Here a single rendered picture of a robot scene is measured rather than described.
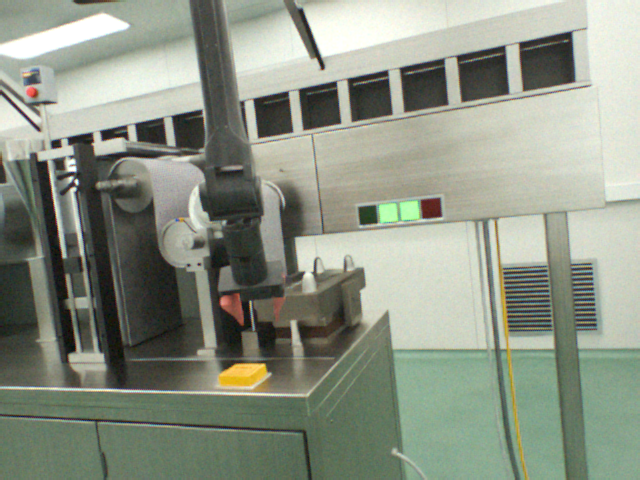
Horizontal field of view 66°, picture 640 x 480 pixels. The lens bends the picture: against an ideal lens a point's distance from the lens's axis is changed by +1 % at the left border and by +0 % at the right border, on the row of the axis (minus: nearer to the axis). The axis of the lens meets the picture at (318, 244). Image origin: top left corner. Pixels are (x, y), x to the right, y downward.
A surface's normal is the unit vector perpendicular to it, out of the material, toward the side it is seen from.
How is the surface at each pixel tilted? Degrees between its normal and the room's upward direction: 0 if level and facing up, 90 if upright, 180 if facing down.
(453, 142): 90
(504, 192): 90
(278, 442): 90
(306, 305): 90
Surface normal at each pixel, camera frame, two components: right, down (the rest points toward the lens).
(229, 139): 0.04, 0.14
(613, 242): -0.35, 0.11
